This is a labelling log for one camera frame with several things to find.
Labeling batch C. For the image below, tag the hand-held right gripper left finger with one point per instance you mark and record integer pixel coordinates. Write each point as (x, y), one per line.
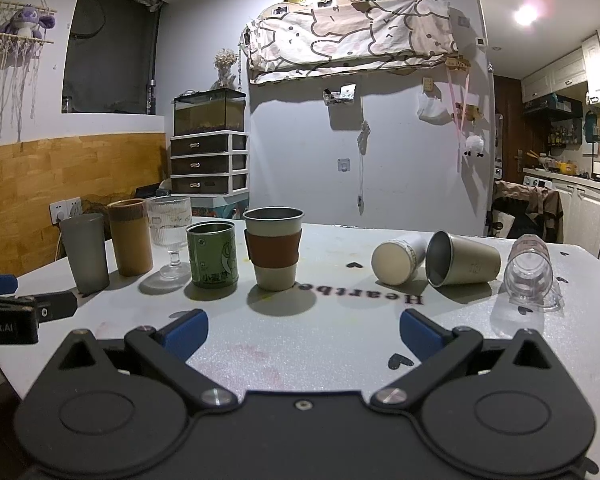
(187, 332)

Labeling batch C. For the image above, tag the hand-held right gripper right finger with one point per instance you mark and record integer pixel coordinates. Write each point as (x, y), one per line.
(420, 332)

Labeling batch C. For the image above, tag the grey frosted plastic cup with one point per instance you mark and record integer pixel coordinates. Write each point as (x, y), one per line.
(84, 255)

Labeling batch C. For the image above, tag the white cylindrical cup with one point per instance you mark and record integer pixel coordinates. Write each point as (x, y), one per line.
(392, 262)

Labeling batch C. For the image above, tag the plain metal cup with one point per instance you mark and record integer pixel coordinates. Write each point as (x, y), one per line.
(472, 262)

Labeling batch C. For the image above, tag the brown bamboo cup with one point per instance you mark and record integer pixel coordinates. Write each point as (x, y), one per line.
(130, 245)

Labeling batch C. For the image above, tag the metal cup with brown sleeve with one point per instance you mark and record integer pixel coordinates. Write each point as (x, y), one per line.
(272, 252)

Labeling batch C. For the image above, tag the clear glass cup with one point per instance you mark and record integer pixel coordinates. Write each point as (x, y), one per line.
(527, 270)

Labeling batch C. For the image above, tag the green tin can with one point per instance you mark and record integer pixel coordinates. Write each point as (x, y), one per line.
(212, 260)

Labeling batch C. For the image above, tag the ribbed glass goblet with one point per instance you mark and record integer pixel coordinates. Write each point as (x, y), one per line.
(169, 225)

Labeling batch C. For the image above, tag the teal patterned box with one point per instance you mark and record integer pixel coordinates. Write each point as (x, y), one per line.
(222, 206)

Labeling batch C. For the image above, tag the chair with brown jacket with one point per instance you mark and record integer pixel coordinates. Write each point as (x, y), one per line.
(530, 210)

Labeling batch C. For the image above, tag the white plastic drawer unit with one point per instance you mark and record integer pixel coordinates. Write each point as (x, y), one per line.
(207, 162)

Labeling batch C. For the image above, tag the white washing machine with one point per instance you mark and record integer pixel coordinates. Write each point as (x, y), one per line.
(537, 182)

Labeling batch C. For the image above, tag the white sheep plush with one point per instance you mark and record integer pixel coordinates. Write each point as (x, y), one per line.
(473, 145)

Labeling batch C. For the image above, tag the white lower kitchen cabinet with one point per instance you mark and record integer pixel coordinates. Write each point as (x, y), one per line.
(582, 215)

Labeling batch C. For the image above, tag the glass fish tank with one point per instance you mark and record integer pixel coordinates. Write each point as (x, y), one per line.
(210, 112)

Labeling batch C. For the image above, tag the white hanging pouch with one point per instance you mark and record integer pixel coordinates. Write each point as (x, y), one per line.
(434, 109)

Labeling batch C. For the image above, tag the brown wooden door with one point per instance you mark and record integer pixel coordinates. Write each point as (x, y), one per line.
(509, 125)

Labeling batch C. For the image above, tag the pink ribbon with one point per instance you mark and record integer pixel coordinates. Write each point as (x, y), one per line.
(461, 110)

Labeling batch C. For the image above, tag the macrame hanging shelf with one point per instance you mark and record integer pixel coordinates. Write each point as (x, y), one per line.
(5, 55)

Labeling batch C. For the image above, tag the dark bottle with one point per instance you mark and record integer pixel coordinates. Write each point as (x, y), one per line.
(151, 97)

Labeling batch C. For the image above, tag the dark window alcove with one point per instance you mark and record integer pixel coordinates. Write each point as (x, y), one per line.
(110, 50)

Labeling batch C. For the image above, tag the purple plush toy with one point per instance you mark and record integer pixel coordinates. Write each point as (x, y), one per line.
(26, 21)

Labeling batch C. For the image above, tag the dried flower bouquet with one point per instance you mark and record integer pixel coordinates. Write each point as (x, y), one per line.
(225, 60)

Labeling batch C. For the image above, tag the white upper kitchen cabinets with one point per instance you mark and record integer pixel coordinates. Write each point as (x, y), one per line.
(555, 75)

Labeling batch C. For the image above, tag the printed cartoon cloth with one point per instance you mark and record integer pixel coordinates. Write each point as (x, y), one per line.
(350, 35)

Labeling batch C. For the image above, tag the round ceiling light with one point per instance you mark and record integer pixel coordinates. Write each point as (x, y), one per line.
(526, 14)

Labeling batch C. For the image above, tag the white wall socket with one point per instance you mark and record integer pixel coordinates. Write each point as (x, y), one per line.
(74, 207)
(57, 211)

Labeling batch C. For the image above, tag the small square wall socket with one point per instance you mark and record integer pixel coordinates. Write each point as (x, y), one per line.
(344, 164)

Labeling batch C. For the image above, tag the small wall holder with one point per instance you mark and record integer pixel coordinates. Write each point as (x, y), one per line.
(339, 95)

